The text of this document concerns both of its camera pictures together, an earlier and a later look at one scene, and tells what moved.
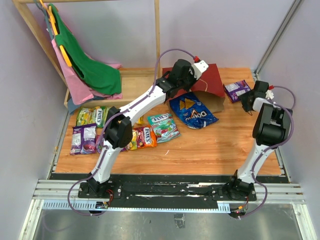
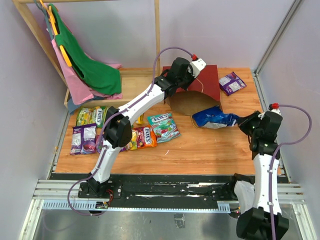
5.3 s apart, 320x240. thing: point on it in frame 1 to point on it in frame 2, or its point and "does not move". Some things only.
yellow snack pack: [140, 120] does not move
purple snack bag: [83, 139] does not move
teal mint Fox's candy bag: [164, 127] does not move
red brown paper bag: [208, 89] does not move
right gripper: [243, 98] to [243, 122]
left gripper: [191, 73] does not move
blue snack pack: [191, 112] to [213, 117]
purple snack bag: [233, 90] to [231, 83]
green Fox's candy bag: [96, 115] does not move
